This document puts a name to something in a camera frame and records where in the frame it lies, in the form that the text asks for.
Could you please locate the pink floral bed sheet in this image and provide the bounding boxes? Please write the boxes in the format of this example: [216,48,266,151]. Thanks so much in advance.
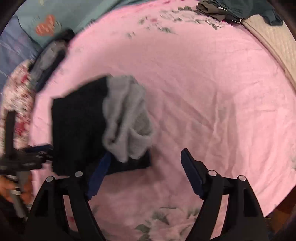
[30,1,295,240]

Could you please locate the olive brown folded garment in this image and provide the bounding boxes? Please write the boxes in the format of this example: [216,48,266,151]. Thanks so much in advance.
[196,1,233,21]

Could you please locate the grey folded garment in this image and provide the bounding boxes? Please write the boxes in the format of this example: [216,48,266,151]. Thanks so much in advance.
[29,41,67,82]

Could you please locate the teal printed blanket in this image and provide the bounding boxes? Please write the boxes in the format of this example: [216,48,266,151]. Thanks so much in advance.
[1,0,138,86]

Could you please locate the beige quilted mattress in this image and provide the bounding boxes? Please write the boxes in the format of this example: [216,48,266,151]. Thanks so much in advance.
[242,15,296,87]

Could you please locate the person's left hand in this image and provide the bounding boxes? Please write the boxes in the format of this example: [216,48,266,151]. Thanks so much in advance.
[0,171,33,205]

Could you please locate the red rose floral quilt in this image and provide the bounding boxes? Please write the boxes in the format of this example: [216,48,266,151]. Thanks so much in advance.
[1,60,35,154]

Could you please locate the black pants with grey cuffs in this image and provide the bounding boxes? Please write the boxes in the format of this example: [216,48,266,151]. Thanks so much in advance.
[51,76,153,176]

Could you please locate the folded navy garment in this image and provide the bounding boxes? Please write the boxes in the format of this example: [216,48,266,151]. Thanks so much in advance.
[30,29,75,92]

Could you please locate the dark teal garment pile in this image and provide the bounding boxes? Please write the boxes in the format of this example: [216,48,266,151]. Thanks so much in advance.
[216,0,283,26]

